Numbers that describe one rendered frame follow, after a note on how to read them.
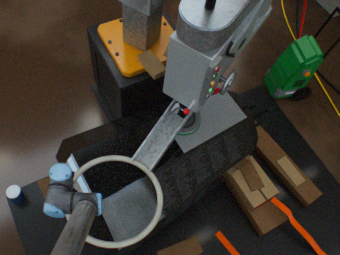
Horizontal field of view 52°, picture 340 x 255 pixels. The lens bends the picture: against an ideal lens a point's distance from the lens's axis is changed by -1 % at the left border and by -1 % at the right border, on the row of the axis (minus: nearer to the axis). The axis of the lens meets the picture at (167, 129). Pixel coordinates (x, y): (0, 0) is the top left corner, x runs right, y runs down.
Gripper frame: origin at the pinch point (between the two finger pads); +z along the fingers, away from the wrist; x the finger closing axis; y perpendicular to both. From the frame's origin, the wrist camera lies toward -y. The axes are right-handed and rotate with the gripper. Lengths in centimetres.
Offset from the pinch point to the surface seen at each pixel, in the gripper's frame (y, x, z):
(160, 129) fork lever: -40, 43, -13
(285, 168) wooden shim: -66, 152, 63
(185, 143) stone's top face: -40, 59, -1
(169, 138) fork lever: -35, 48, -12
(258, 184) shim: -45, 124, 54
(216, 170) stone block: -32, 81, 13
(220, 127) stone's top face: -53, 80, -3
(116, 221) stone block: 4.8, 25.1, 14.8
